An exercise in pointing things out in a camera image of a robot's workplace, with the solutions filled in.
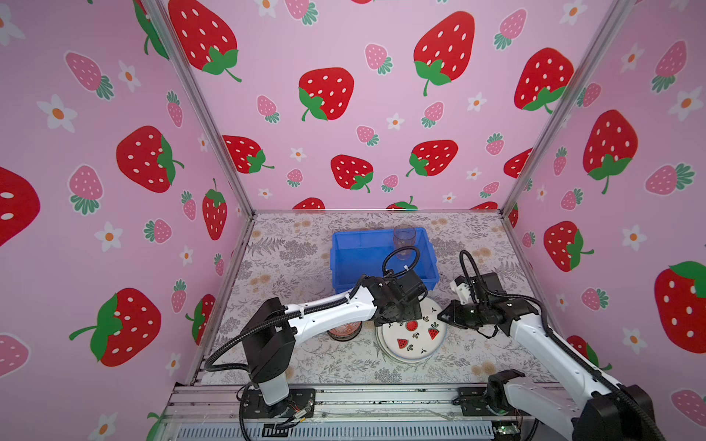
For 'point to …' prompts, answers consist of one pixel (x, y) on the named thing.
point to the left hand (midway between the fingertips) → (410, 316)
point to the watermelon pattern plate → (413, 341)
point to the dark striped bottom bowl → (347, 332)
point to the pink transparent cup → (404, 235)
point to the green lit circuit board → (506, 429)
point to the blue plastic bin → (357, 254)
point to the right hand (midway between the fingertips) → (438, 315)
